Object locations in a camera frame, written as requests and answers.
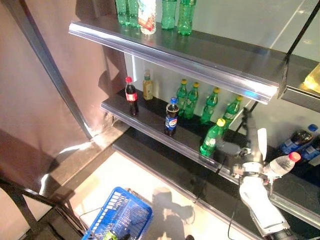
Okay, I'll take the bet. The black metal frame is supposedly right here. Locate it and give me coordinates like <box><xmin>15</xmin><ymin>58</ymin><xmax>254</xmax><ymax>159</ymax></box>
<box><xmin>0</xmin><ymin>176</ymin><xmax>87</xmax><ymax>240</ymax></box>

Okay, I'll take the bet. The cola bottle red cap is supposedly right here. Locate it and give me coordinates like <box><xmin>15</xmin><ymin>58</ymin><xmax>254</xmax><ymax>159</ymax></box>
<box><xmin>124</xmin><ymin>76</ymin><xmax>140</xmax><ymax>116</ymax></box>

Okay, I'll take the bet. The clear water bottle red cap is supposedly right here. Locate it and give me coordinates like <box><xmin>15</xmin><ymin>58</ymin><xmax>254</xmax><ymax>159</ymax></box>
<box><xmin>262</xmin><ymin>151</ymin><xmax>302</xmax><ymax>180</ymax></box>

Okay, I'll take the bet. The yellow packaged item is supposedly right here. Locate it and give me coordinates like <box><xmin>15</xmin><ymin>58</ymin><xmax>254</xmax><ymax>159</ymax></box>
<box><xmin>303</xmin><ymin>62</ymin><xmax>320</xmax><ymax>94</ymax></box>

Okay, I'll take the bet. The pepsi bottle blue cap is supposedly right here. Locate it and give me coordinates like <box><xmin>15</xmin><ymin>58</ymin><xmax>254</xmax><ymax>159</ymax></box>
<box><xmin>279</xmin><ymin>123</ymin><xmax>319</xmax><ymax>155</ymax></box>
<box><xmin>301</xmin><ymin>136</ymin><xmax>320</xmax><ymax>163</ymax></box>
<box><xmin>163</xmin><ymin>97</ymin><xmax>180</xmax><ymax>137</ymax></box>

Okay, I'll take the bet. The blue plastic shopping basket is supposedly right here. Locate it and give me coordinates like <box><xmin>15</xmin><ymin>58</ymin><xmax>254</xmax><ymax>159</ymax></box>
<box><xmin>81</xmin><ymin>186</ymin><xmax>154</xmax><ymax>240</ymax></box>

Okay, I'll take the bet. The yellow tea bottle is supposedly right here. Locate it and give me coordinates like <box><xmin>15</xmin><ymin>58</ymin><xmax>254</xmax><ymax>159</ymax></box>
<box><xmin>142</xmin><ymin>69</ymin><xmax>154</xmax><ymax>101</ymax></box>

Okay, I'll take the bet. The clear bottle red label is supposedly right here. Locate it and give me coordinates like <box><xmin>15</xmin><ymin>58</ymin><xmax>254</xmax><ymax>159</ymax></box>
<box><xmin>137</xmin><ymin>0</ymin><xmax>157</xmax><ymax>35</ymax></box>

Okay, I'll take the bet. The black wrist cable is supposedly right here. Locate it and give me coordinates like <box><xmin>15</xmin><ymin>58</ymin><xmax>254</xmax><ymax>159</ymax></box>
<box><xmin>226</xmin><ymin>197</ymin><xmax>242</xmax><ymax>240</ymax></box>

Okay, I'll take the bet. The black shelf board clear strip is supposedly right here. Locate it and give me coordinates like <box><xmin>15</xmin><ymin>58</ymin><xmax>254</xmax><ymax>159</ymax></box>
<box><xmin>68</xmin><ymin>15</ymin><xmax>320</xmax><ymax>105</ymax></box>
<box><xmin>100</xmin><ymin>88</ymin><xmax>320</xmax><ymax>230</ymax></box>

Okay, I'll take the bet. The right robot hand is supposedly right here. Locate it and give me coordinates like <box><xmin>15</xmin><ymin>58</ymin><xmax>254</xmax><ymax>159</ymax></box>
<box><xmin>215</xmin><ymin>107</ymin><xmax>284</xmax><ymax>186</ymax></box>

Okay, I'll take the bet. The green soda bottle yellow cap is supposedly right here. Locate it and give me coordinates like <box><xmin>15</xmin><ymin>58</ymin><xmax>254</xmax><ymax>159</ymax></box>
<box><xmin>221</xmin><ymin>95</ymin><xmax>244</xmax><ymax>132</ymax></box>
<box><xmin>200</xmin><ymin>86</ymin><xmax>222</xmax><ymax>125</ymax></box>
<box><xmin>199</xmin><ymin>118</ymin><xmax>227</xmax><ymax>158</ymax></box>
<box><xmin>183</xmin><ymin>81</ymin><xmax>201</xmax><ymax>120</ymax></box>
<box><xmin>176</xmin><ymin>78</ymin><xmax>189</xmax><ymax>116</ymax></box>

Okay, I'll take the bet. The black shelf upright post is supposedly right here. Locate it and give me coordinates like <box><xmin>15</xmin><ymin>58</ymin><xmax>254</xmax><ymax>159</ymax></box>
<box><xmin>234</xmin><ymin>0</ymin><xmax>320</xmax><ymax>133</ymax></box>

